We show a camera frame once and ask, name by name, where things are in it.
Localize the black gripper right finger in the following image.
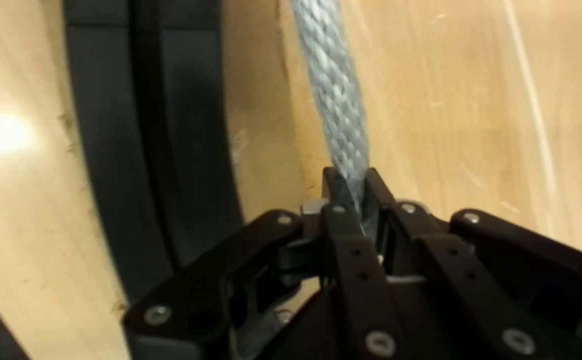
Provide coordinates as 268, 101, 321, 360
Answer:
363, 167, 582, 360

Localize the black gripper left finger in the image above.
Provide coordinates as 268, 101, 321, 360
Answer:
122, 165, 407, 360

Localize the white braided rope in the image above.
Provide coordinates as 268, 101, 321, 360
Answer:
288, 0, 374, 207

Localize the black curved cable band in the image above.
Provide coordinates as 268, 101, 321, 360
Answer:
62, 0, 247, 304

